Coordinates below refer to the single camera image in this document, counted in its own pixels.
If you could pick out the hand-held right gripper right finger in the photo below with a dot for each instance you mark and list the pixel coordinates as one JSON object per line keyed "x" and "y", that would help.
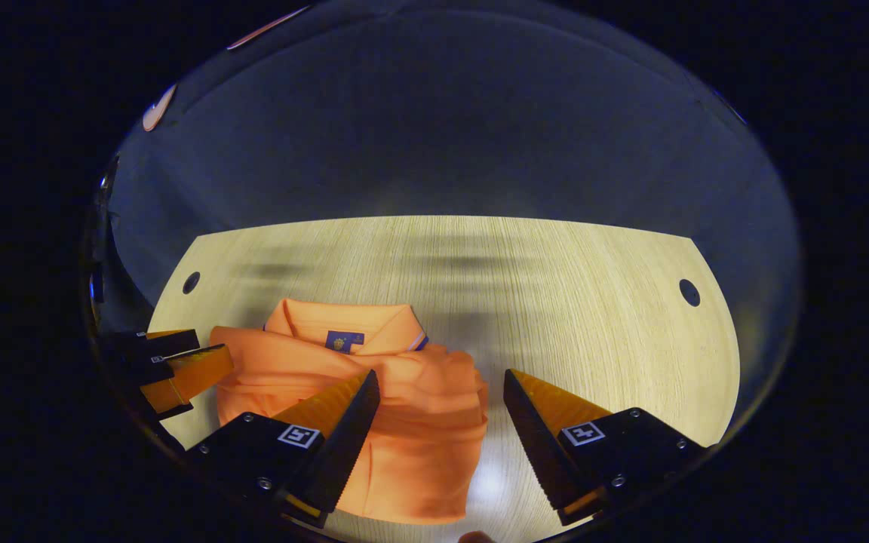
{"x": 536, "y": 445}

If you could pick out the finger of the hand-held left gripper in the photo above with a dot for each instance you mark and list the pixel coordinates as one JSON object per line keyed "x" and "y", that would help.
{"x": 155, "y": 345}
{"x": 193, "y": 373}

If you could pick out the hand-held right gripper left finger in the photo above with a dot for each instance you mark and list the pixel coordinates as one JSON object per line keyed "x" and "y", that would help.
{"x": 344, "y": 445}

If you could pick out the orange T-shirt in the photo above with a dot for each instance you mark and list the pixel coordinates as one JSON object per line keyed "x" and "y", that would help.
{"x": 419, "y": 422}

